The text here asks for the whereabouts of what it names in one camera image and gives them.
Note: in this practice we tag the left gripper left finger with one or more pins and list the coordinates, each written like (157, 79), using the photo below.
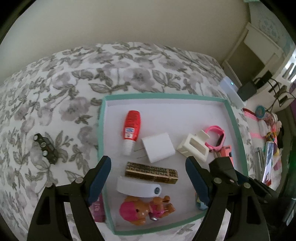
(49, 221)

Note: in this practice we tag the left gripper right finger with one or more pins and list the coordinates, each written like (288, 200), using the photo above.
(223, 188)

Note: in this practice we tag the white plastic clip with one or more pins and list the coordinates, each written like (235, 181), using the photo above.
(195, 145)

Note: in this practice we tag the magenta lip balm tube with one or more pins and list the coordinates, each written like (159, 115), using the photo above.
(97, 210)

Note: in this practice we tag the black toy car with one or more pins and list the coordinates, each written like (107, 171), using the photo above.
(48, 150)

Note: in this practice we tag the white plug charger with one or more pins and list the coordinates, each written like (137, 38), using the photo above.
(155, 148)

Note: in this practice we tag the white curved band device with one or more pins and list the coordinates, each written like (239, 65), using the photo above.
(137, 188)

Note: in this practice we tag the brown pink toy dog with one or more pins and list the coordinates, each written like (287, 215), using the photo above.
(136, 211)

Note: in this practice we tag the gold patterned harmonica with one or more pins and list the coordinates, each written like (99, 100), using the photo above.
(151, 173)

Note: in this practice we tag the red white glue bottle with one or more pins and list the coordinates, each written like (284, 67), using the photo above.
(131, 131)

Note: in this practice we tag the cluttered colourful accessories pile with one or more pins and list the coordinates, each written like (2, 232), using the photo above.
(265, 130)

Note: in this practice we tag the floral grey white blanket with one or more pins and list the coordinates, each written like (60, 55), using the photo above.
(59, 96)

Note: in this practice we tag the teal white storage box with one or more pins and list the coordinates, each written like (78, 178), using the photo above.
(175, 114)

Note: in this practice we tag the black power adapter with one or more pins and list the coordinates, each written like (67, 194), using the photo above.
(247, 90)

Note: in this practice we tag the white translucent device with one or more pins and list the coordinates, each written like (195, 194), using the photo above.
(231, 90)

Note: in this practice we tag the white shelf unit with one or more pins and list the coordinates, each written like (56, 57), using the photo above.
(253, 55)

